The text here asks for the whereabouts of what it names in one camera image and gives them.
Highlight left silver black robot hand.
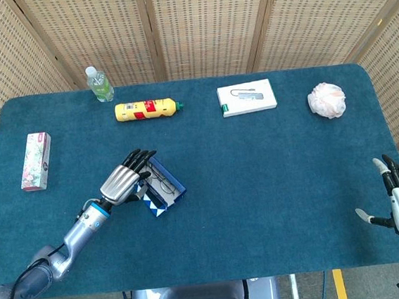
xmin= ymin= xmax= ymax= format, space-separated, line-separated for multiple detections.
xmin=96 ymin=146 xmax=162 ymax=208

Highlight blue glasses box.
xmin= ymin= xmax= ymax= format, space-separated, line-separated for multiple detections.
xmin=134 ymin=153 xmax=189 ymax=220

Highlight black-framed eyeglasses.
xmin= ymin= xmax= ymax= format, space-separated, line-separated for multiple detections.
xmin=146 ymin=162 xmax=180 ymax=200

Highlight yellow bottle with green cap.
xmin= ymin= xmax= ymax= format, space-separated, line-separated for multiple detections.
xmin=114 ymin=96 xmax=186 ymax=124

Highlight pink floral carton box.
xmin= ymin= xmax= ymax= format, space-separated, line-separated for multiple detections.
xmin=16 ymin=132 xmax=56 ymax=193

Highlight clear bottle with green label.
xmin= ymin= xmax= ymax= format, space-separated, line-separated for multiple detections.
xmin=84 ymin=64 xmax=115 ymax=105

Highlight yellow floor tape strip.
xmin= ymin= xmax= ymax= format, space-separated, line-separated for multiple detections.
xmin=331 ymin=268 xmax=349 ymax=299

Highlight crumpled white bag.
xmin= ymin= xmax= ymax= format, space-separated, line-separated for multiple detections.
xmin=305 ymin=79 xmax=348 ymax=122

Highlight teal table cloth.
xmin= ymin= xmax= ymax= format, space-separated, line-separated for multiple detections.
xmin=0 ymin=59 xmax=399 ymax=299

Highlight white flat product box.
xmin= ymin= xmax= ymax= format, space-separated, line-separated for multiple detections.
xmin=216 ymin=77 xmax=279 ymax=119

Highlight woven bamboo folding screen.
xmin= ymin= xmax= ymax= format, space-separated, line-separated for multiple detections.
xmin=0 ymin=0 xmax=399 ymax=226

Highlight blue floor cable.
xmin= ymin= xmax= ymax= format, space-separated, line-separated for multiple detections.
xmin=319 ymin=271 xmax=331 ymax=299

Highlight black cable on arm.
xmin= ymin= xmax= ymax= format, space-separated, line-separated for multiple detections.
xmin=0 ymin=241 xmax=72 ymax=299

